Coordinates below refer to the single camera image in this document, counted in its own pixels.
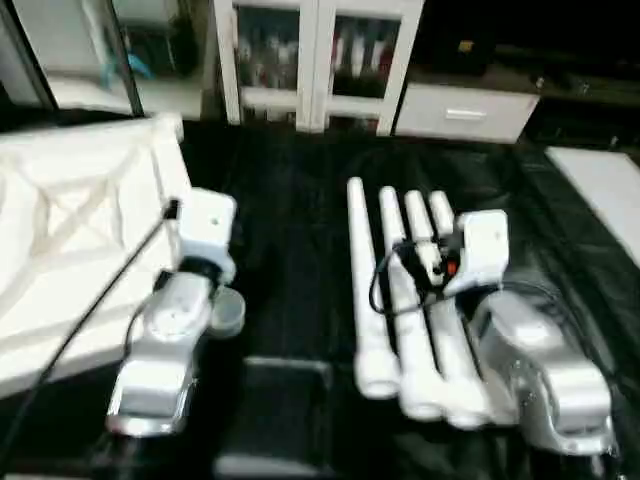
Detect white plastic table leg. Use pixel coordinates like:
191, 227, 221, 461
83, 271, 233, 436
377, 186, 448, 421
427, 190, 463, 236
346, 177, 403, 401
403, 189, 493, 431

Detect white plastic table top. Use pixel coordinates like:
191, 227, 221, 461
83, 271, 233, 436
0, 112, 248, 399

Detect black plastic mat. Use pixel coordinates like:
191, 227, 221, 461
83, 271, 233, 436
0, 108, 640, 480

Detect white drawer unit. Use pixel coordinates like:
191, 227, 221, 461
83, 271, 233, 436
394, 82, 542, 145

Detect white side table black legs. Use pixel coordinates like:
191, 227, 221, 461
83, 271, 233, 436
544, 145, 640, 263

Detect black box device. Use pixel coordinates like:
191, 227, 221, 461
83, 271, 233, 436
410, 0, 503, 79

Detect white glass door cabinet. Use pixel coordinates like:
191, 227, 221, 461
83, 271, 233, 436
208, 0, 428, 137

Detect teal floor stand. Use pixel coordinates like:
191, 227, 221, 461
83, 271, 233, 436
122, 48, 159, 83

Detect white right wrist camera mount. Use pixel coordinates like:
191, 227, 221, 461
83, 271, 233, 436
440, 209, 512, 298

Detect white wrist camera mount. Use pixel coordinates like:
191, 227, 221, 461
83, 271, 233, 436
177, 187, 240, 283
440, 209, 512, 298

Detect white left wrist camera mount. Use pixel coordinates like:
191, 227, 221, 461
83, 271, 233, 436
177, 187, 240, 283

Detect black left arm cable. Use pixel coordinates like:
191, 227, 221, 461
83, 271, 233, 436
0, 198, 183, 456

